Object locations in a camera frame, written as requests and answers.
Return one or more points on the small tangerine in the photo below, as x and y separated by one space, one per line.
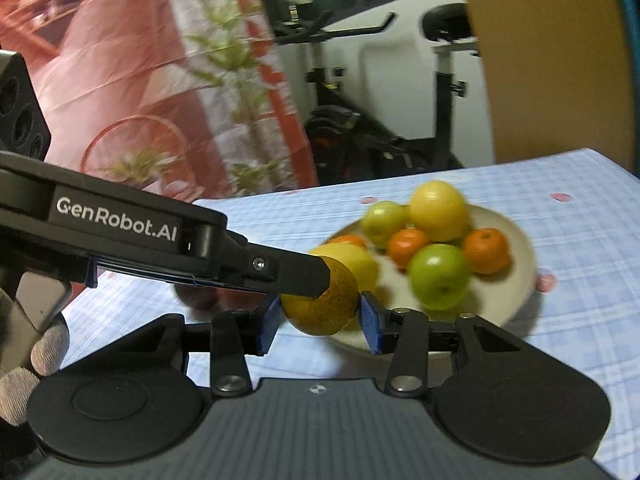
486 251
405 249
350 240

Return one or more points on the brown wooden door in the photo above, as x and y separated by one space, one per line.
545 60

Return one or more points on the red white printed curtain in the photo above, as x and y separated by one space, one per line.
125 60

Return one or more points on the blue checked tablecloth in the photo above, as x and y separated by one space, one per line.
575 260

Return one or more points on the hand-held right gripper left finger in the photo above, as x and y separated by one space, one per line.
267 329

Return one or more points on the red apple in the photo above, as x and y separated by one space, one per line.
200 300

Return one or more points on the large yellow lemon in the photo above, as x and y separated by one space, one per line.
357 265

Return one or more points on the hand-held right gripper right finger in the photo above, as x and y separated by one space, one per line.
372 325

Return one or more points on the blue satin curtain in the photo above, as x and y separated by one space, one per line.
631 35

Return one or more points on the small yellow lemon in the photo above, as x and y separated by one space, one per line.
439 210

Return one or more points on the person's left hand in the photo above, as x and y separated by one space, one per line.
47 350

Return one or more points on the yellow-orange orange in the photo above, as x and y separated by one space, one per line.
325 312

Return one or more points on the large green apple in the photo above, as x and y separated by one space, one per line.
440 275

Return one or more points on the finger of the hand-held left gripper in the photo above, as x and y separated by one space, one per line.
295 272

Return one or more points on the beige round plate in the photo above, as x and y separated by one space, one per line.
510 290

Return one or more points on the small green apple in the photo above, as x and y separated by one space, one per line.
382 222

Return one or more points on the black exercise bike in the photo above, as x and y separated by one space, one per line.
350 130

